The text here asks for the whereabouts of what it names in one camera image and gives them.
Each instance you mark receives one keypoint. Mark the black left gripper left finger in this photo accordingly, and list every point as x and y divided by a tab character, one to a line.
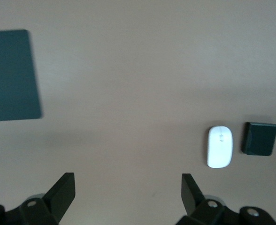
58	199

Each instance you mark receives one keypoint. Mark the small black box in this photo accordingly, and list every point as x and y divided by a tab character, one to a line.
260	139

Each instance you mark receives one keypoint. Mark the black mouse pad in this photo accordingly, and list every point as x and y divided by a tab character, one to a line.
11	75

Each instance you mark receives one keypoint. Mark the brown table cover mat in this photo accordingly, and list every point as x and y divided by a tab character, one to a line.
128	82

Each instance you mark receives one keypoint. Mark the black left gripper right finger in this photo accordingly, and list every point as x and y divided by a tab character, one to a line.
192	201

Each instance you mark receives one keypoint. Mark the white computer mouse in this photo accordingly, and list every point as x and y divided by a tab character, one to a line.
220	150

